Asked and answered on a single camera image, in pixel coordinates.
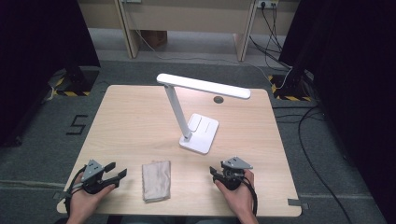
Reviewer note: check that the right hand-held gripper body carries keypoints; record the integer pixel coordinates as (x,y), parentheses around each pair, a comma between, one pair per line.
(236,163)

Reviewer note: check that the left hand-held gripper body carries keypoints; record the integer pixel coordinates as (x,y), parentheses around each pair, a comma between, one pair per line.
(92,170)

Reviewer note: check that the beige cloth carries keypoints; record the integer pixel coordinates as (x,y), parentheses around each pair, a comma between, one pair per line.
(156,182)

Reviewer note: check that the person's left hand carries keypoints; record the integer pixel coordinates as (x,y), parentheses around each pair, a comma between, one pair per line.
(82,202)

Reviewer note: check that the person's right hand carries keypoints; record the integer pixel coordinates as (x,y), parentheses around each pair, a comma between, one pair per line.
(241,199)

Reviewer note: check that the grey tape piece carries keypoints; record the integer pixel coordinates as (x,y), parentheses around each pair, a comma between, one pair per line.
(298,203)
(59,196)

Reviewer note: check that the stand base with hazard tape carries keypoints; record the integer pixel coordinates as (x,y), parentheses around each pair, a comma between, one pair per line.
(291,90)
(77,82)

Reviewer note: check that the black curtain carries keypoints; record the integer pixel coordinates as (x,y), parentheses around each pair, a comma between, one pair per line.
(351,77)
(37,46)

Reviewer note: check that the brown cardboard box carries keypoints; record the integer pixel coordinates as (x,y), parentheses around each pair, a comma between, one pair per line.
(154,38)

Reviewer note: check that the beige background desk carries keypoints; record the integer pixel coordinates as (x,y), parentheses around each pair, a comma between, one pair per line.
(186,18)

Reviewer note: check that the white wall socket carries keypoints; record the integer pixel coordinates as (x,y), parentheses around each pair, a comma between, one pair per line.
(267,3)

